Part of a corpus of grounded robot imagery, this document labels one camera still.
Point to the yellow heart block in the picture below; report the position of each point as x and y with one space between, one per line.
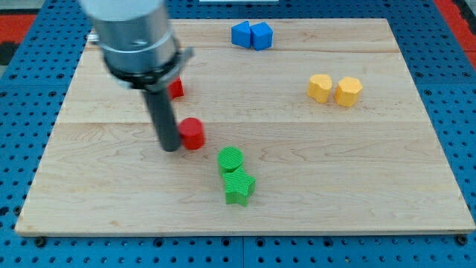
319 87

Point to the blue block left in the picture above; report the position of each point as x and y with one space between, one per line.
241 34

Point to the green star block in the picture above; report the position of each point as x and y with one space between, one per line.
239 186

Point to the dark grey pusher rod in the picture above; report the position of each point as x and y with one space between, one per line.
163 118

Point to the red cylinder block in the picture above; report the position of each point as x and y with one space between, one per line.
192 133

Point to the yellow hexagon block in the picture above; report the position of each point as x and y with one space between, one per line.
348 91

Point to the light wooden board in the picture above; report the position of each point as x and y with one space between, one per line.
375 168

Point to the blue cube block right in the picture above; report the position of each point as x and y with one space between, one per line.
261 36

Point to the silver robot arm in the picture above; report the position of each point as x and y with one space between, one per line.
140 47

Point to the green cylinder block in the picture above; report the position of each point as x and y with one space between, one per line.
229 159

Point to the red block behind rod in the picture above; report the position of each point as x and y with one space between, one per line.
175 88

